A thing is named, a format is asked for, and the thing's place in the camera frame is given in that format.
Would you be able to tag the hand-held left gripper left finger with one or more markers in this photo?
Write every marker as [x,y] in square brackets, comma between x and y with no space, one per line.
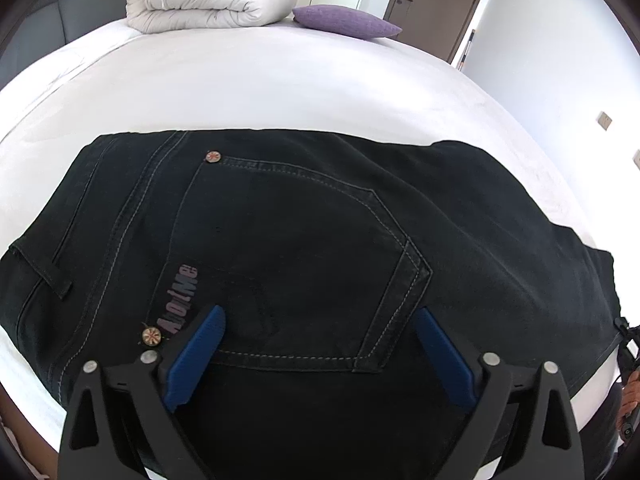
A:
[196,355]

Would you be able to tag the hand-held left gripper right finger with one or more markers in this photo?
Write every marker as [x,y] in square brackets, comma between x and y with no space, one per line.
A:
[444,355]

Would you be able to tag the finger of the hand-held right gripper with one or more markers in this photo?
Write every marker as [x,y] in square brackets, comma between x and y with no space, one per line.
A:
[627,335]

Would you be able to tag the black denim pants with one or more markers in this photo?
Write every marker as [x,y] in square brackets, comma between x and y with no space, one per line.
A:
[300,260]

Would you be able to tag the person's right hand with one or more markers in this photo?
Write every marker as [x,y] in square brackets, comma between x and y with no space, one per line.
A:
[634,385]

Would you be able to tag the dark grey cloth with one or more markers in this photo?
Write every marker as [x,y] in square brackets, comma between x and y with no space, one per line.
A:
[602,435]

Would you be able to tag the bed with white sheet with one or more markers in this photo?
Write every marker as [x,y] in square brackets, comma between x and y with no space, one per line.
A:
[280,85]

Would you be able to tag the purple pillow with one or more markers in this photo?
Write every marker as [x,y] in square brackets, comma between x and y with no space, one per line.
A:
[345,22]

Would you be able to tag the brown door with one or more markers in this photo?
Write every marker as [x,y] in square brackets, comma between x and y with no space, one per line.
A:
[435,5]

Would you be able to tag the grey padded headboard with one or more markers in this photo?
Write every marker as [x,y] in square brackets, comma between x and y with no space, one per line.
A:
[45,15]

